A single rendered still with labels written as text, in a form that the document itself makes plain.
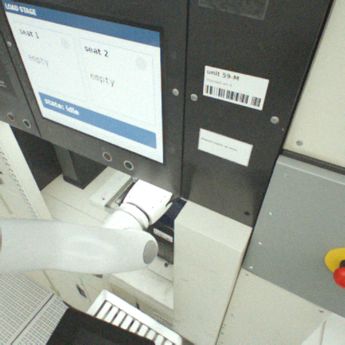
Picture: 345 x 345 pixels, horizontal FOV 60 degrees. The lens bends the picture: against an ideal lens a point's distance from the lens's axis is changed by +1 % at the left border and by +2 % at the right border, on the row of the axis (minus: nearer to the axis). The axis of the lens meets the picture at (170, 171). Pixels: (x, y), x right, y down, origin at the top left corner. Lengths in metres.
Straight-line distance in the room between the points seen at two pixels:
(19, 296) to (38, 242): 1.64
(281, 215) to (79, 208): 0.93
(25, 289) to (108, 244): 1.64
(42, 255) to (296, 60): 0.46
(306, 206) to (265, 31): 0.23
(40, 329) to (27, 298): 0.22
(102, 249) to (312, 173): 0.36
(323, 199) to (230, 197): 0.14
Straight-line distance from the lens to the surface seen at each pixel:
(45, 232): 0.55
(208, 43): 0.36
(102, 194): 1.22
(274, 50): 0.34
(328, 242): 0.48
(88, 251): 0.56
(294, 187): 0.42
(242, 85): 0.36
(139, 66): 0.42
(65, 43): 0.51
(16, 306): 2.15
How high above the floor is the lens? 1.81
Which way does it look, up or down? 44 degrees down
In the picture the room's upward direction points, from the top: straight up
